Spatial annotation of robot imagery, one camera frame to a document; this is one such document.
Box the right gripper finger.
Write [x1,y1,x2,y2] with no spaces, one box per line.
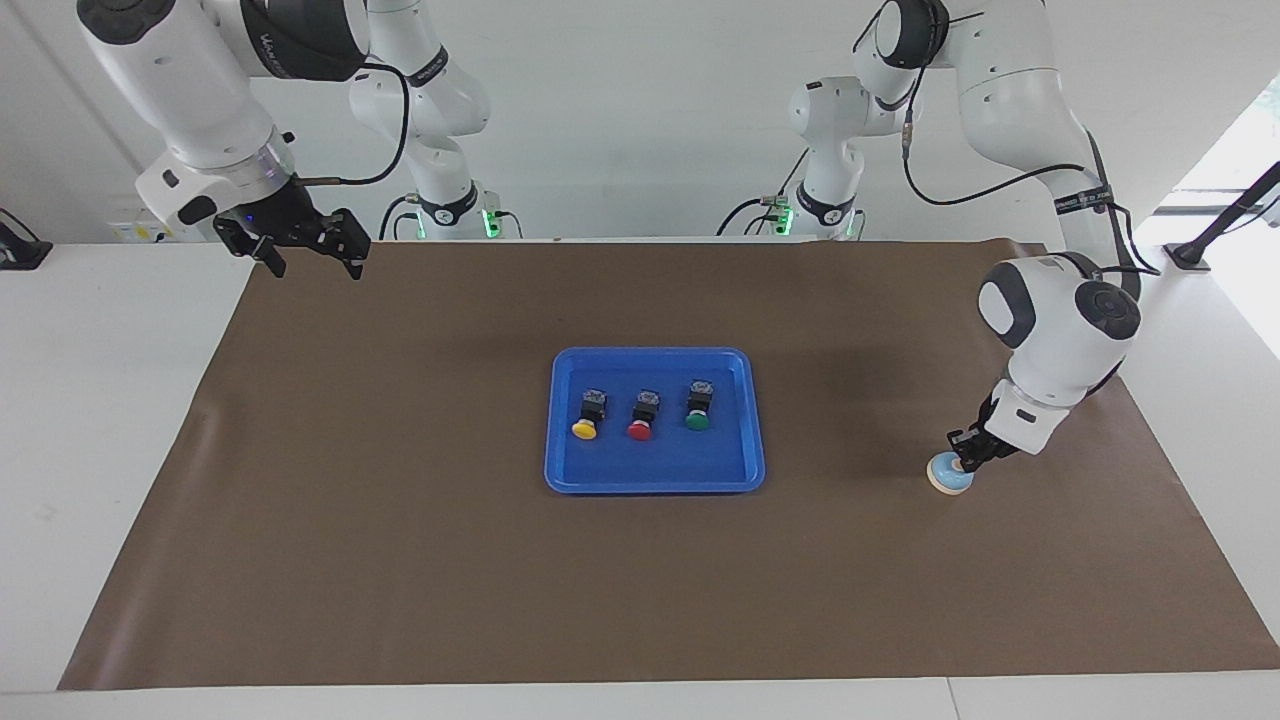
[318,208,373,281]
[213,218,288,279]

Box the light blue desk bell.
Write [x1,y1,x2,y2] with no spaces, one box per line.
[926,452,976,496]

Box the yellow push button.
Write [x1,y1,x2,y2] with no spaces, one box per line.
[571,390,609,440]

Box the blue plastic tray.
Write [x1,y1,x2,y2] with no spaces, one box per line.
[543,346,767,496]

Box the brown table mat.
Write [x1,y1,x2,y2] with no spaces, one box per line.
[57,238,1280,691]

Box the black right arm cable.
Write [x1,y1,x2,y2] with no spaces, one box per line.
[295,60,413,189]

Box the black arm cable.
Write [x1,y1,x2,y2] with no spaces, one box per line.
[900,75,1161,276]
[295,60,413,189]

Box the black clamp mount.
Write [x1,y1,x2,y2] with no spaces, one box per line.
[0,207,53,271]

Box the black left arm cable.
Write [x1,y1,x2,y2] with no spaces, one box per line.
[900,75,1161,276]

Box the black base cable with connector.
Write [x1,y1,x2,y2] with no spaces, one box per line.
[716,150,813,238]

